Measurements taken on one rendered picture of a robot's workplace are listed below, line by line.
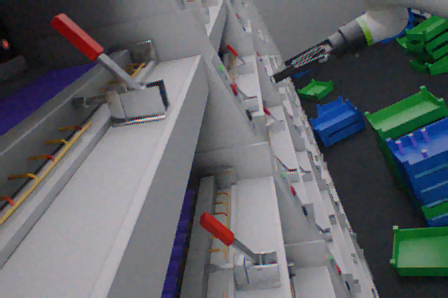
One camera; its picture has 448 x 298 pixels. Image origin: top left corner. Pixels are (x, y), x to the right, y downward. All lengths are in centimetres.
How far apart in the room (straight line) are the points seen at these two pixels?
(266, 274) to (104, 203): 20
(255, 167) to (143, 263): 35
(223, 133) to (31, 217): 33
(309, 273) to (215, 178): 22
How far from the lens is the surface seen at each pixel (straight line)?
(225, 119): 47
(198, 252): 37
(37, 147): 25
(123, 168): 21
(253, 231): 42
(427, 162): 162
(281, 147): 95
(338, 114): 280
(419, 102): 208
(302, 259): 61
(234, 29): 115
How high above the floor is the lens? 133
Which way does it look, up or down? 23 degrees down
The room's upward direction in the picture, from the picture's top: 33 degrees counter-clockwise
